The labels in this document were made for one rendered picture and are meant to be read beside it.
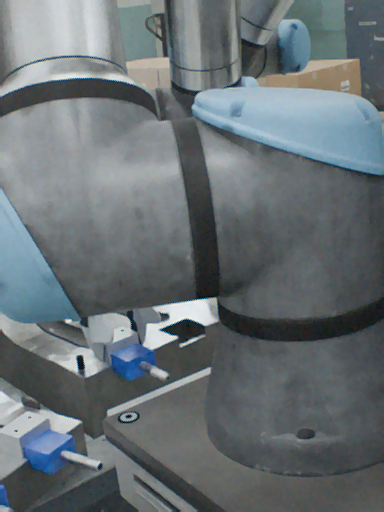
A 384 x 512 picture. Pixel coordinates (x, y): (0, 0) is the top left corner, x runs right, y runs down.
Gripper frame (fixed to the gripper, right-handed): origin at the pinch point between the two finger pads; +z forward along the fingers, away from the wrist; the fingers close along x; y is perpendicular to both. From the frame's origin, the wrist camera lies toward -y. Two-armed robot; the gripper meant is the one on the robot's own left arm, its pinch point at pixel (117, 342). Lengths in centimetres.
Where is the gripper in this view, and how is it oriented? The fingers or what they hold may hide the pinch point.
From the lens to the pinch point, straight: 106.4
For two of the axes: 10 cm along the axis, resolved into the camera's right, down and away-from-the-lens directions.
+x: 7.8, -2.8, 5.6
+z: 1.1, 9.4, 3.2
